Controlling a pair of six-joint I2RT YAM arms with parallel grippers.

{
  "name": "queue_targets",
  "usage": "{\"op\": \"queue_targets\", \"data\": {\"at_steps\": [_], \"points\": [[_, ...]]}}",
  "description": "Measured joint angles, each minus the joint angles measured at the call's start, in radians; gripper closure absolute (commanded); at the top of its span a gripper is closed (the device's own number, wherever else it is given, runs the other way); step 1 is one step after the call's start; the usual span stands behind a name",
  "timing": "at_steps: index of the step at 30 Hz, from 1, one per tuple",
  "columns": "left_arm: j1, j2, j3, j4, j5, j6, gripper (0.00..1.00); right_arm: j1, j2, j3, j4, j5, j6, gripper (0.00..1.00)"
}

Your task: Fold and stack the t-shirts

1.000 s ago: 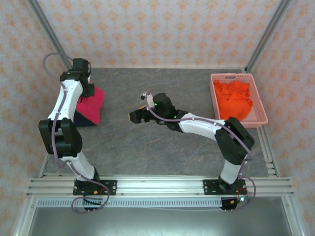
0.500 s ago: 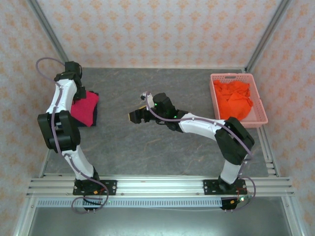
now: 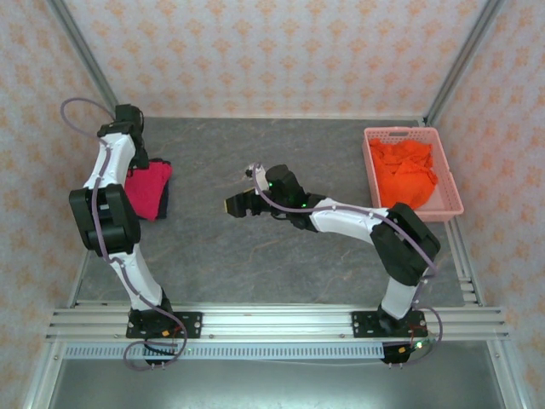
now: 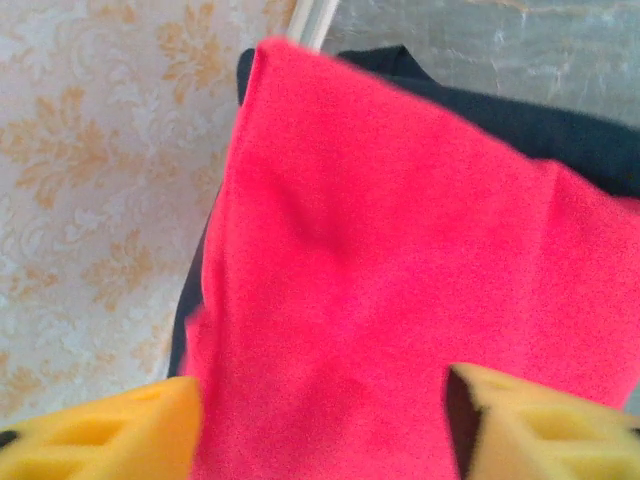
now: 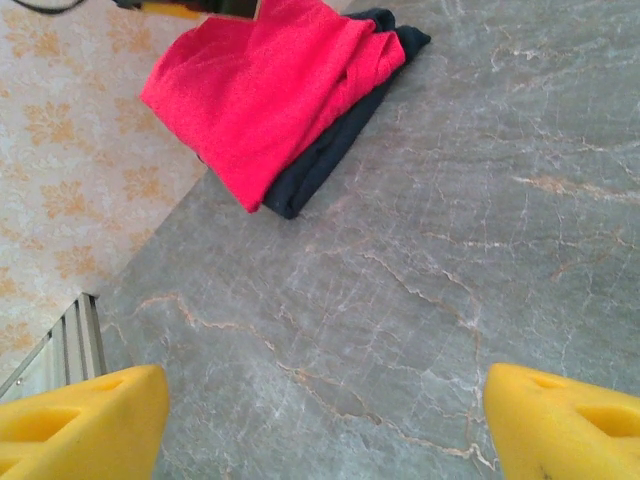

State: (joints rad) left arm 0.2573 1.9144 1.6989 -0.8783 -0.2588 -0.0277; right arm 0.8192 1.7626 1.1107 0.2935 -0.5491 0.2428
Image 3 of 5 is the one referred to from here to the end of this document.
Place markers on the pink t-shirt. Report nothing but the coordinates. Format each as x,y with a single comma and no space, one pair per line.
149,191

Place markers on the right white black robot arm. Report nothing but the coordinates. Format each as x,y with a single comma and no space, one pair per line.
340,217

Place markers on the folded navy t-shirt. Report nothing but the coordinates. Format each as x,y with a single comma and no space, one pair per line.
167,204

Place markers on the aluminium mounting beam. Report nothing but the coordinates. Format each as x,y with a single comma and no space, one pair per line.
277,324

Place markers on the orange t-shirt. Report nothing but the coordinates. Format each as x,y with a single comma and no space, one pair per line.
404,179

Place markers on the pink plastic basket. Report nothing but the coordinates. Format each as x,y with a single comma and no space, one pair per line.
426,133

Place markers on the grey metal sheet panel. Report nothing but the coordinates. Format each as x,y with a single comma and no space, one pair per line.
272,387

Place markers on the aluminium frame post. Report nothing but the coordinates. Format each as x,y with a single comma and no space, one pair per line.
463,59
89,59

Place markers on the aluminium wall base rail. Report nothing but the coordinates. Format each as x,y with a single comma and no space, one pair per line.
362,116

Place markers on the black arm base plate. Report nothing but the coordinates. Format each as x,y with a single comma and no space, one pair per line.
193,324
359,324

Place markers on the short aluminium frame leg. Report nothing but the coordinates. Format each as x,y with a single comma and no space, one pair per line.
504,375
42,379

